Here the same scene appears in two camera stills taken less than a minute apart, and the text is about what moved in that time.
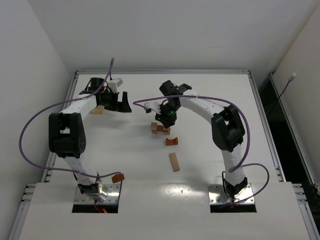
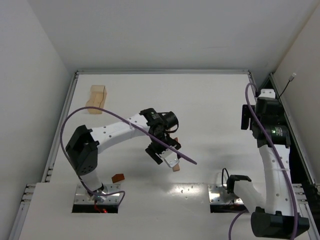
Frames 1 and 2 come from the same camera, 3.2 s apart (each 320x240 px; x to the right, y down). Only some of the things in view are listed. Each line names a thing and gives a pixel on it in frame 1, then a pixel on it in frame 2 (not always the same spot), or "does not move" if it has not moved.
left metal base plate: x=112 y=190 does not move
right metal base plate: x=217 y=196 does not move
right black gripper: x=167 y=119 → x=244 y=117
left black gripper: x=119 y=101 → x=163 y=148
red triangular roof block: x=117 y=177 does not move
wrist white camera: x=154 y=105 → x=269 y=93
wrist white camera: x=114 y=83 → x=170 y=157
